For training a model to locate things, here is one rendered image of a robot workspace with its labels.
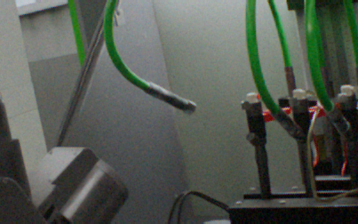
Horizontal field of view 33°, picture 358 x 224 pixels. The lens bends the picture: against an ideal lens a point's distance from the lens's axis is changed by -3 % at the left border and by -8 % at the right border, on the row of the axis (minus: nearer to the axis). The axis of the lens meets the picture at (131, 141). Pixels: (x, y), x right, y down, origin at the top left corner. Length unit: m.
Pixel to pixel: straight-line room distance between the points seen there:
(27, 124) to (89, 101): 2.90
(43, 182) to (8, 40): 3.54
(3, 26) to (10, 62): 0.24
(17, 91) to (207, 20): 2.78
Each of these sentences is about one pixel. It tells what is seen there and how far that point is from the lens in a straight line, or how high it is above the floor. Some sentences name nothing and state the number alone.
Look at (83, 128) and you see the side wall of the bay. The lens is 1.13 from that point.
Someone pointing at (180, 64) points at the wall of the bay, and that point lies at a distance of 1.36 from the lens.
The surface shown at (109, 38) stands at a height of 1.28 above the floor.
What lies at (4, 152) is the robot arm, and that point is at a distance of 0.41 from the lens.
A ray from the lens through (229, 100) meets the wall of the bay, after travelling 1.33.
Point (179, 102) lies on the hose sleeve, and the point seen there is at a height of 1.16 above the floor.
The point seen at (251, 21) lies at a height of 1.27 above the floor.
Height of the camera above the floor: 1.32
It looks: 12 degrees down
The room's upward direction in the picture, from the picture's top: 12 degrees counter-clockwise
